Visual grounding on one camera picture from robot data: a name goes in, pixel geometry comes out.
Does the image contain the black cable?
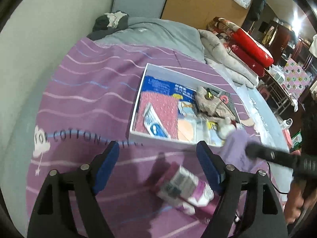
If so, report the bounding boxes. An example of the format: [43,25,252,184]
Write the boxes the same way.
[266,162,289,195]

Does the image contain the white plush dog toy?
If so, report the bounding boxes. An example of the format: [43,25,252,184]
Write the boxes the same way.
[218,117,243,140]

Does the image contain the clear plastic bag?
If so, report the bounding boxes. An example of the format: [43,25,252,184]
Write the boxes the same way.
[229,82,289,152]

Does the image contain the blue pouch with corgi picture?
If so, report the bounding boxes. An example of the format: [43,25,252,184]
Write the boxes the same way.
[172,84,198,118]

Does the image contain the grey bed sheet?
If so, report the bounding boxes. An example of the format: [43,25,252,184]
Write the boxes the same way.
[88,15,205,62]

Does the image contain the beige checked cloth pouch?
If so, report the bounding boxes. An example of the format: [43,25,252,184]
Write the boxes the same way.
[195,86,236,120]

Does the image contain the purple white tissue pack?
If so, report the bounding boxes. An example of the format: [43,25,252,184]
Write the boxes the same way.
[153,162,218,221]

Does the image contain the white shallow box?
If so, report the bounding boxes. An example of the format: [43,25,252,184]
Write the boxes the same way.
[129,63,243,149]

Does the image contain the white blue bandage packet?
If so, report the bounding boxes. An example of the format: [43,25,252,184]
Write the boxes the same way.
[143,103,171,139]

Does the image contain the dark crumpled clothes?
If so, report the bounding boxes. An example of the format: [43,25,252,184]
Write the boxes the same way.
[92,11,129,32]

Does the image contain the purple striped blanket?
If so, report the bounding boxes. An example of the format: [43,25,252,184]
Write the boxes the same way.
[26,36,285,238]

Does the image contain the person right hand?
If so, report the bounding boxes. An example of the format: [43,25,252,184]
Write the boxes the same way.
[284,181,311,224]

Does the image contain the blue pouch with back text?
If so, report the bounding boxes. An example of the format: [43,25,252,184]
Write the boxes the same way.
[141,76,177,96]

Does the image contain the pink glitter sponge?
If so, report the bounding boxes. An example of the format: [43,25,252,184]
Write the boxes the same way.
[133,91,178,140]

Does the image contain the green plaid cloth pouch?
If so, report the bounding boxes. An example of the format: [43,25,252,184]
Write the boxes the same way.
[215,90,240,123]

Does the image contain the red folded quilt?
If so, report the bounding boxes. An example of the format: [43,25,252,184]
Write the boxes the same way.
[207,17,273,77]

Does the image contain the beige folded quilt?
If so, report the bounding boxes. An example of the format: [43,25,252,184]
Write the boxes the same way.
[198,30,259,89]

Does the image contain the patterned gift box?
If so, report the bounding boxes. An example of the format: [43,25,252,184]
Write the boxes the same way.
[283,58,310,99]

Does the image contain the yellow tissue pack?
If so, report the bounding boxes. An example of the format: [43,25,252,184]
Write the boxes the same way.
[196,119,225,147]

